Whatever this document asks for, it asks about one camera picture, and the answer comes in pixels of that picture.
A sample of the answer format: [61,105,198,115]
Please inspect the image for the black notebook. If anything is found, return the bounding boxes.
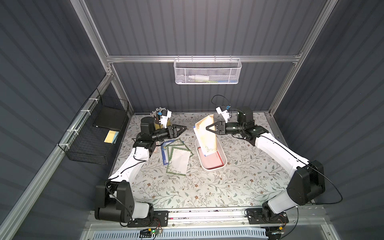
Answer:
[93,107,127,131]

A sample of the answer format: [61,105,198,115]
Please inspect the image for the coloured pencils bunch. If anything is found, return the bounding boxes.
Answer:
[151,107,169,121]

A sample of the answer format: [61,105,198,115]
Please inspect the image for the white plastic storage box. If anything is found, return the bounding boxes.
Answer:
[195,138,228,172]

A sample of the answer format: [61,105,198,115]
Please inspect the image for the aluminium front rail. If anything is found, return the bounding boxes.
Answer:
[83,205,328,232]

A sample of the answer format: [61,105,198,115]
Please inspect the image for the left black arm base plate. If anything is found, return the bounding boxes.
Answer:
[128,211,169,228]

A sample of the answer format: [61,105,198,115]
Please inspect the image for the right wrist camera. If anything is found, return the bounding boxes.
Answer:
[216,106,232,123]

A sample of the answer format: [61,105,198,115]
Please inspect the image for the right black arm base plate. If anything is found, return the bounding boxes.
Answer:
[245,208,289,225]

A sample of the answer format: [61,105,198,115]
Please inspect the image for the yellow sticky notes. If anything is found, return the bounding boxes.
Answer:
[104,130,119,144]

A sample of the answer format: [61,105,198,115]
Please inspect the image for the floral table mat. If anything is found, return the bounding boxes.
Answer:
[131,113,290,209]

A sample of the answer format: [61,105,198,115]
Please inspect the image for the white wire mesh basket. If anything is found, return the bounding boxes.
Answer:
[174,58,242,85]

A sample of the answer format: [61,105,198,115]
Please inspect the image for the white glue bottle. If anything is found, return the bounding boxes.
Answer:
[189,75,210,82]

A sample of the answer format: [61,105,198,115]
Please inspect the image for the pink red-edged stationery paper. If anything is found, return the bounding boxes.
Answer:
[201,151,224,170]

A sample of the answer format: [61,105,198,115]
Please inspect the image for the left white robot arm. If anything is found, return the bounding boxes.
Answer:
[94,117,187,225]

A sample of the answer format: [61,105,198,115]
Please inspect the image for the blue floral stationery paper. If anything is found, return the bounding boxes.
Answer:
[161,140,175,166]

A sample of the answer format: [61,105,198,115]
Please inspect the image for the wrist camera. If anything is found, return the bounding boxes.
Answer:
[216,106,232,123]
[158,110,172,129]

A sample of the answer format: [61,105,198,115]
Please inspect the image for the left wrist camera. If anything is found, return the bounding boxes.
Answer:
[158,110,172,129]

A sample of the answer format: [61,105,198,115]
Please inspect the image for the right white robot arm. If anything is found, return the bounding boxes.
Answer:
[196,107,326,221]

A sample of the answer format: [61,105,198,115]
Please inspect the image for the white ribbed cable duct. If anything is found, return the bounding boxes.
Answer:
[91,227,268,240]

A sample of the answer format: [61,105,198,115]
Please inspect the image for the black wire wall basket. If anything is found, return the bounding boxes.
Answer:
[59,92,129,165]

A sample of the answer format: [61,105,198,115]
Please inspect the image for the beige stationery paper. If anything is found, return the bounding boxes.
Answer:
[194,114,217,156]

